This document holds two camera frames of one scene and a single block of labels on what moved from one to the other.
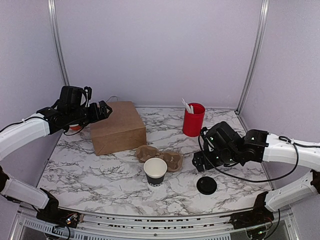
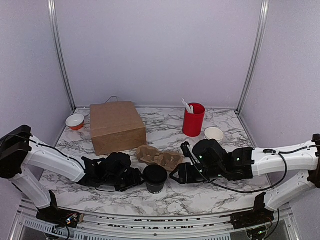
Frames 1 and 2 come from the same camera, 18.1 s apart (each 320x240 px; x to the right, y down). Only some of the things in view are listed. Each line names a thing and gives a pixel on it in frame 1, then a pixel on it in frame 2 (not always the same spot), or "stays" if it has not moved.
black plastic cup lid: (206, 185) → (155, 174)
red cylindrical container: (193, 123) stays
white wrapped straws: (190, 110) stays
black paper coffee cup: (155, 168) → (155, 189)
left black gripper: (95, 115) → (133, 180)
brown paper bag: (124, 129) stays
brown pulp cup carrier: (174, 160) stays
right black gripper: (200, 163) → (185, 175)
